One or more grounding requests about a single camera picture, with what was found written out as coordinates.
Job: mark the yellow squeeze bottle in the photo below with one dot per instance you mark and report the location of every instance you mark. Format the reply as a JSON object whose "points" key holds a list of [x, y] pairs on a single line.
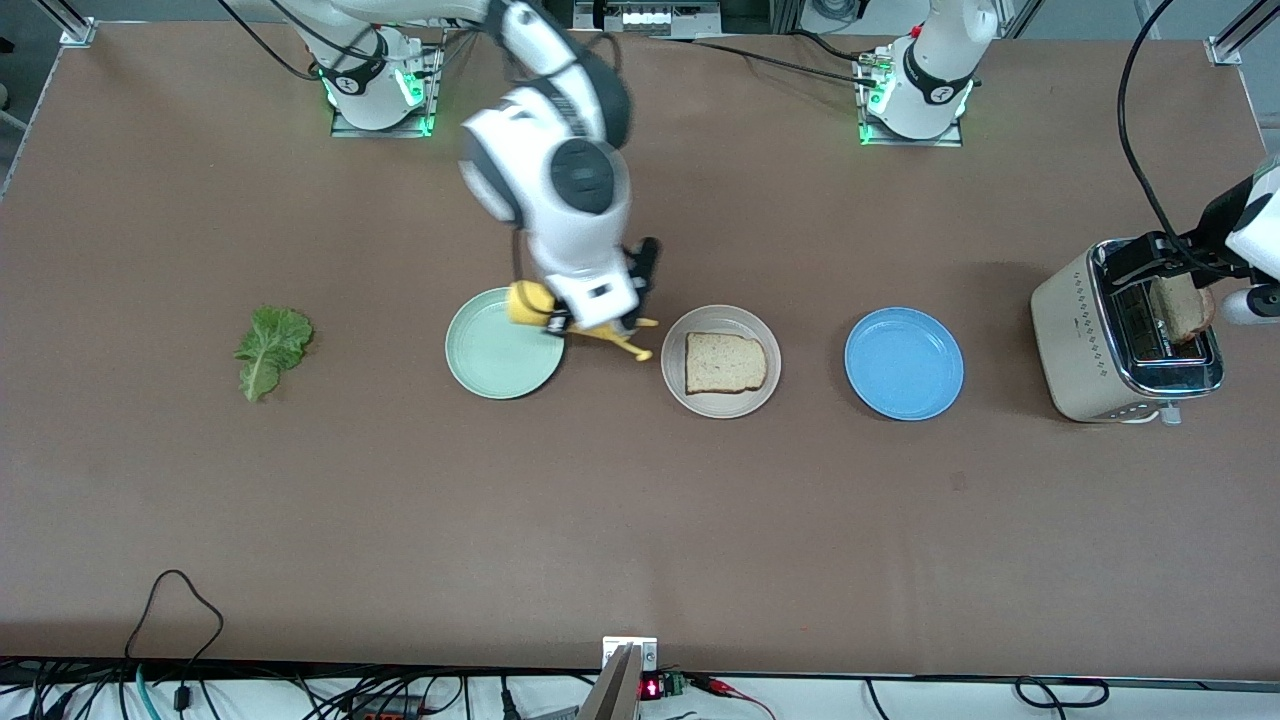
{"points": [[525, 303]]}

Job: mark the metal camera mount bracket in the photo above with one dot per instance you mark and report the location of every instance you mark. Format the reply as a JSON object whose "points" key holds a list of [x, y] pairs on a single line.
{"points": [[620, 690]]}

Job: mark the mint green plate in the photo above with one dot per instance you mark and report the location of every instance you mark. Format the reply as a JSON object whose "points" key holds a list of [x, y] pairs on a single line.
{"points": [[495, 355]]}

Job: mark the blue plate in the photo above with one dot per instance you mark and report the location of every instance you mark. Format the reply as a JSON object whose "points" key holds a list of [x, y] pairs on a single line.
{"points": [[903, 363]]}

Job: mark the beige chrome toaster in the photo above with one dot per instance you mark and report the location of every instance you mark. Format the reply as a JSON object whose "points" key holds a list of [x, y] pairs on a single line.
{"points": [[1075, 340]]}

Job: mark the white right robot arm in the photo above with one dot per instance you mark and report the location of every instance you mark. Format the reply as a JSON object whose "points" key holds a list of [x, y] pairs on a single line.
{"points": [[560, 200]]}

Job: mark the red display circuit module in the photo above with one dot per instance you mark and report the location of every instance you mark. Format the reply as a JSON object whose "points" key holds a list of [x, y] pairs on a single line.
{"points": [[652, 688]]}

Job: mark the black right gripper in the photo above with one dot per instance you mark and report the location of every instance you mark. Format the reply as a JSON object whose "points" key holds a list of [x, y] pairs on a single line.
{"points": [[645, 268]]}

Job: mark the beige plate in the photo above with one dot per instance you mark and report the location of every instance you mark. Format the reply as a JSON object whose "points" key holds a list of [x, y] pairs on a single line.
{"points": [[720, 408]]}

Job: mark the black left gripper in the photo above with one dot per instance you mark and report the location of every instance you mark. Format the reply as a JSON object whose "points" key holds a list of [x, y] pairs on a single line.
{"points": [[1213, 223]]}

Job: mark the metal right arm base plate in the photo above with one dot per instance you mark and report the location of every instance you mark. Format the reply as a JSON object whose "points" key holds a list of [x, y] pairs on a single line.
{"points": [[385, 132]]}

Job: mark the aluminium frame corner bracket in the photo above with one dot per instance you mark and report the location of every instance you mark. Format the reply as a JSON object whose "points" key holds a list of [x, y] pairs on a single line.
{"points": [[1222, 50], [75, 32]]}

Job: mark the green lettuce leaf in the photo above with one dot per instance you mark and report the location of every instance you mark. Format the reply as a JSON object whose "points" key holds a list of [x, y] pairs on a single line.
{"points": [[268, 350]]}

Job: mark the brown bread slice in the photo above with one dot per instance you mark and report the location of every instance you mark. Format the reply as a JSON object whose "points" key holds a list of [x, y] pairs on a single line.
{"points": [[725, 363], [1185, 310]]}

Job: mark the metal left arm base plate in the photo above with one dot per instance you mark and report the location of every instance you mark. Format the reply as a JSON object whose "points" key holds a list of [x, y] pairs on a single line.
{"points": [[950, 142]]}

